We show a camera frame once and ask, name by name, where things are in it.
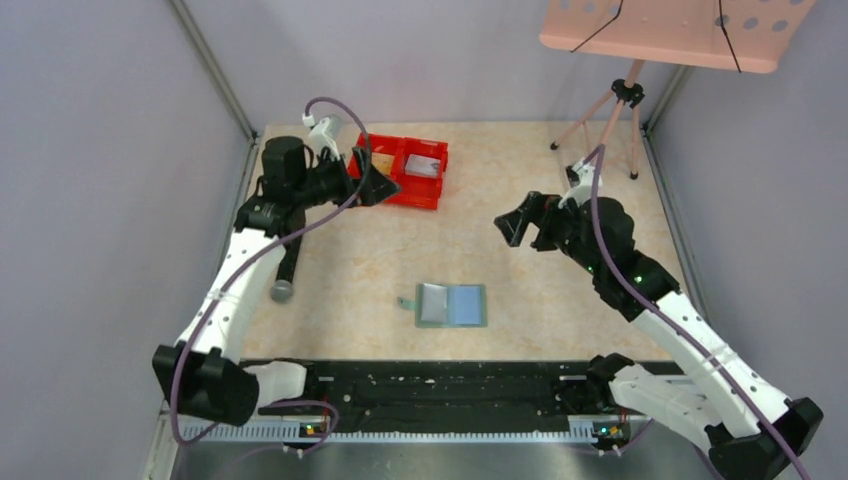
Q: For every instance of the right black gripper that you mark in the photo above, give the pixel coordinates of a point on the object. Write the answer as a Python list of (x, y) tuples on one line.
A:
[(539, 221)]

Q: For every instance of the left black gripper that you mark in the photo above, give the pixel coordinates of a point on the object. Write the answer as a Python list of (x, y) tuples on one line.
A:
[(358, 177)]

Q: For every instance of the green card holder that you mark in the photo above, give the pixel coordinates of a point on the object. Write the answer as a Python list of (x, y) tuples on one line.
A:
[(447, 305)]

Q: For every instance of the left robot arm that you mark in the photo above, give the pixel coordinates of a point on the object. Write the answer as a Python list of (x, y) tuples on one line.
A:
[(200, 374)]

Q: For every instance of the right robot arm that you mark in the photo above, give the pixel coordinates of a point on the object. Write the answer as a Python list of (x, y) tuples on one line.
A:
[(746, 427)]

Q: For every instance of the gold card in bin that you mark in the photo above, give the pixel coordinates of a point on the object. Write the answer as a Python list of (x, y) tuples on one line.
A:
[(382, 162)]

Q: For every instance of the silver card in bin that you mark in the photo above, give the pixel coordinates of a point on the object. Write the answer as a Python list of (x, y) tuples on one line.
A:
[(422, 166)]

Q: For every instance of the red two-compartment bin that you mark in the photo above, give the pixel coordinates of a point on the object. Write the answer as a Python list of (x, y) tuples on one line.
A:
[(417, 192)]

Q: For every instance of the black perforated bar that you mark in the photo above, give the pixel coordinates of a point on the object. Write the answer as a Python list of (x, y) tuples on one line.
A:
[(282, 289)]

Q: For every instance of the pink perforated tray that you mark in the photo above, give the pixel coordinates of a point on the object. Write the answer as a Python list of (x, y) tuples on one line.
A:
[(748, 36)]

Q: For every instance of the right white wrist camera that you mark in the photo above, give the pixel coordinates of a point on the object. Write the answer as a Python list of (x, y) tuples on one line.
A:
[(580, 179)]

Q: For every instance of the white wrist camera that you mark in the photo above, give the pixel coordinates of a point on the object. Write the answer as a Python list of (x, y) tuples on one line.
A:
[(580, 179), (323, 134)]

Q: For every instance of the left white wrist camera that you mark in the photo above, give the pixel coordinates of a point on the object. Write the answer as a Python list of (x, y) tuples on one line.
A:
[(323, 134)]

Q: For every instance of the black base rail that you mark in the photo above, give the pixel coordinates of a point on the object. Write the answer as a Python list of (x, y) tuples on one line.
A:
[(453, 397)]

